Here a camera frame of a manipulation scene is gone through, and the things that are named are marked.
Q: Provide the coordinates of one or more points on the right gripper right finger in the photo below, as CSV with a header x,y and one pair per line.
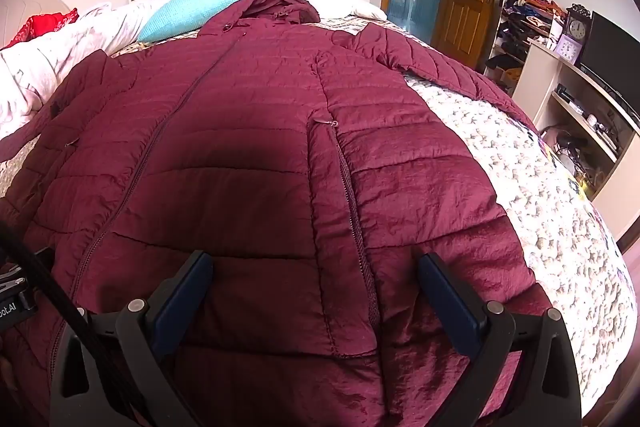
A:
x,y
544,390

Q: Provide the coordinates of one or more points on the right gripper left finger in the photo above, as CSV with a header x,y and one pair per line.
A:
x,y
124,382

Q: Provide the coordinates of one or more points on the maroon quilted puffer jacket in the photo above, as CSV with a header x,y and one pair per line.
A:
x,y
260,186

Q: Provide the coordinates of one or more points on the cluttered clothes shelf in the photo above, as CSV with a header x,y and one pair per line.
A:
x,y
519,24

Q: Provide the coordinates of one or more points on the patterned quilted bedspread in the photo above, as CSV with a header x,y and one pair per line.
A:
x,y
550,206

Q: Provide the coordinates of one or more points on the pink floral duvet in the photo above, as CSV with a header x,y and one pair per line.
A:
x,y
32,71

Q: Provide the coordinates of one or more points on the white tv cabinet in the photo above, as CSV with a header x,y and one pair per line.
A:
x,y
559,97

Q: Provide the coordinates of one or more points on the red cloth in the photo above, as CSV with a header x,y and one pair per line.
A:
x,y
41,24

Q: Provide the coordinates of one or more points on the white bed headboard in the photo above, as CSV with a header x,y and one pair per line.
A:
x,y
14,13

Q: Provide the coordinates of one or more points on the teal pillow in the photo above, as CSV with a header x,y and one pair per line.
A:
x,y
177,17

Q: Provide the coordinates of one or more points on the black television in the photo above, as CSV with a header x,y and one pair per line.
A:
x,y
612,55

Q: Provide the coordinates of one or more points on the purple small clock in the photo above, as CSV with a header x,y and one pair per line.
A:
x,y
568,48

